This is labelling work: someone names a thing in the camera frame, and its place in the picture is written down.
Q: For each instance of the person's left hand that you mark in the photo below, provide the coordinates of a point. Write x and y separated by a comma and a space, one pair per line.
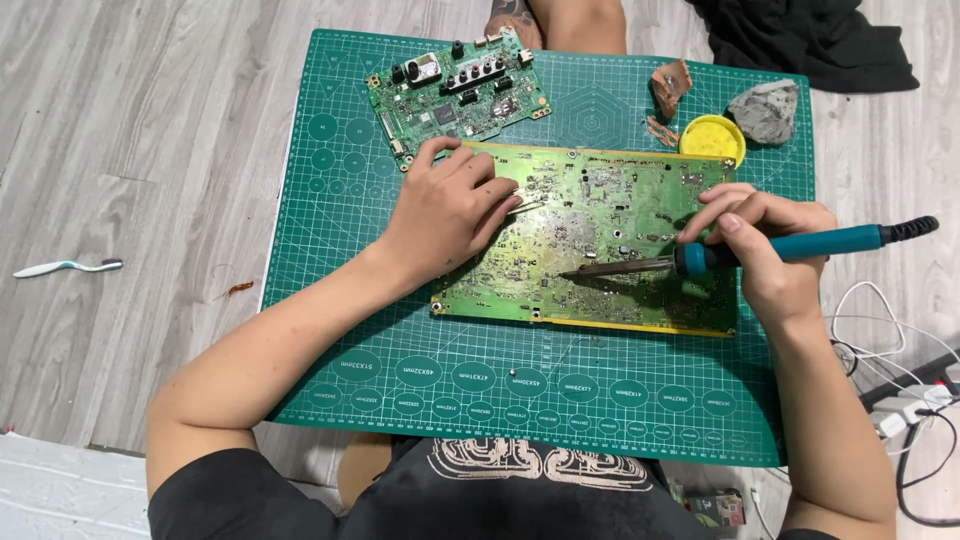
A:
439, 217

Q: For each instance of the person's right hand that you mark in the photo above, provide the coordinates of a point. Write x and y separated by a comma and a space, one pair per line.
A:
787, 285

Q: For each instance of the silver tweezers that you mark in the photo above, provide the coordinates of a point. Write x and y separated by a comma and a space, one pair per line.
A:
534, 201

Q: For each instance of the small green circuit board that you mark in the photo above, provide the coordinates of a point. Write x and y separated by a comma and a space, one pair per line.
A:
450, 112

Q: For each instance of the large green circuit board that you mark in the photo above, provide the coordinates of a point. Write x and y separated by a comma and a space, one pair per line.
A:
600, 202

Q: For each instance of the yellow round tin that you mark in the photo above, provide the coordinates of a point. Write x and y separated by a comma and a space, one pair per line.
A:
709, 139

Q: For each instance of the white power strip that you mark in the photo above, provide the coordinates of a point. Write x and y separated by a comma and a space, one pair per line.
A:
904, 409

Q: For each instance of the grey lumpy sponge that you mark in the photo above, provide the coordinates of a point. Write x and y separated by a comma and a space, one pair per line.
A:
761, 112

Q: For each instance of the green cutting mat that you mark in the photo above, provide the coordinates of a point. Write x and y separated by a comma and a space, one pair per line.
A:
637, 375

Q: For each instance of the small brown copper scrap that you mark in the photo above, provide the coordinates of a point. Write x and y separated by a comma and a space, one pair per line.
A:
661, 132

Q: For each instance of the person's tattooed foot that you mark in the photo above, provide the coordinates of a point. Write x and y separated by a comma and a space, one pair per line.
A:
514, 21

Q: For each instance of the small reddish floor scrap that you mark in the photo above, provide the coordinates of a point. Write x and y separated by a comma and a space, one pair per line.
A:
240, 287

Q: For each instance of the large brown copper scrap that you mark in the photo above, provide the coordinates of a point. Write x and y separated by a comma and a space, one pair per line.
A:
670, 86

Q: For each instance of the small colourful box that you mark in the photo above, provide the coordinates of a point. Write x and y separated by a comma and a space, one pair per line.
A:
718, 508

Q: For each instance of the person's bare shin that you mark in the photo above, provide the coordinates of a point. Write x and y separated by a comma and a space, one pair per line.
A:
585, 24

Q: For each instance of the black cloth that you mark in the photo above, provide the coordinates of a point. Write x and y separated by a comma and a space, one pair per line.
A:
810, 37

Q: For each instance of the person's bare knee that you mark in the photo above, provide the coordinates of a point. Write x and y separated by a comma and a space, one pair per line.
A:
364, 469

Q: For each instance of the person's black printed shirt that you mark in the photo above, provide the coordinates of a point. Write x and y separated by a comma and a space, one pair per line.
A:
375, 502

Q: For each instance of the white and blue toothbrush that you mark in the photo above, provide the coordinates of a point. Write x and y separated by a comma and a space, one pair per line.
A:
67, 265

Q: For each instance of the white textured sheet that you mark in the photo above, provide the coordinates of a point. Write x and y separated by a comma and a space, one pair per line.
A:
67, 487

